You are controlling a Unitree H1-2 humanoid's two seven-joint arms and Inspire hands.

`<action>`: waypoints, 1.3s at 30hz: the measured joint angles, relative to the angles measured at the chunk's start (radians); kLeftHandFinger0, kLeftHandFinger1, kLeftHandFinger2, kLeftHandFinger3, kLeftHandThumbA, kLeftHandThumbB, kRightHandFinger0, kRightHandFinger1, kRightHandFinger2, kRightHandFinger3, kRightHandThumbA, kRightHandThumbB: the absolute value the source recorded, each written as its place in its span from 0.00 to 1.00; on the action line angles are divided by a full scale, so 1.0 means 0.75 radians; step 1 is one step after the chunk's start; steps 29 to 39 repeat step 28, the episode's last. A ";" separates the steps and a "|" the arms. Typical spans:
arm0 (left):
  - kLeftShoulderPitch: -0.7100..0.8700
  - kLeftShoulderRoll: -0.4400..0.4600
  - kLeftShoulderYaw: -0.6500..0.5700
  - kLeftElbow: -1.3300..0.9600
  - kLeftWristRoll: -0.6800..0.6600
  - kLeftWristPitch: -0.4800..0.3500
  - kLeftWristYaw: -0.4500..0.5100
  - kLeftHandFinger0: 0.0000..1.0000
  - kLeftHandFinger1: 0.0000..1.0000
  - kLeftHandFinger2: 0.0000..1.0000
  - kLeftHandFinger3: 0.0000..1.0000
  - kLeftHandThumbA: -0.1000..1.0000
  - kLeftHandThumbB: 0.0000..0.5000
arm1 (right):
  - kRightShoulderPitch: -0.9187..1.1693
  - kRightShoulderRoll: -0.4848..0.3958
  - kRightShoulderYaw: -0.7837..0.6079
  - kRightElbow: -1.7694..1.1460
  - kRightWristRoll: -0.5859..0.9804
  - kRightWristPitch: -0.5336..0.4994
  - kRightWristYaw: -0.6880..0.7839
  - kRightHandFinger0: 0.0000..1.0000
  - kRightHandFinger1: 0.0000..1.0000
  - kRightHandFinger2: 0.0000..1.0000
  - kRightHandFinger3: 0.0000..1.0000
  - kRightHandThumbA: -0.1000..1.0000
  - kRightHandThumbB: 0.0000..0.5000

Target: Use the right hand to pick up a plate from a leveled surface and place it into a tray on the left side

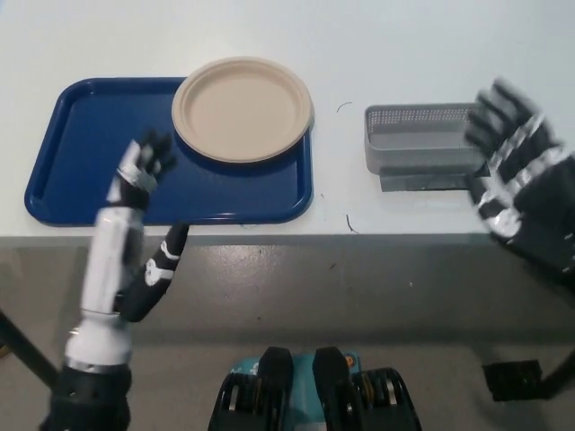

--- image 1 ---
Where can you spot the blue plastic tray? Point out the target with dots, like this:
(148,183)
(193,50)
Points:
(224,193)

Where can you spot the beige paper plate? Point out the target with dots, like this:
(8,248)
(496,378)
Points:
(242,108)

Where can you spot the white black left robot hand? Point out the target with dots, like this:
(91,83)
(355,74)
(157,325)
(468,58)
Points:
(112,269)

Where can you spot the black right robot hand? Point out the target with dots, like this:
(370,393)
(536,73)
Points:
(534,197)

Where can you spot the black table leg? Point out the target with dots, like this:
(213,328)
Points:
(27,345)
(559,370)

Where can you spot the grey perforated basket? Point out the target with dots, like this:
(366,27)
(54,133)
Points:
(413,150)

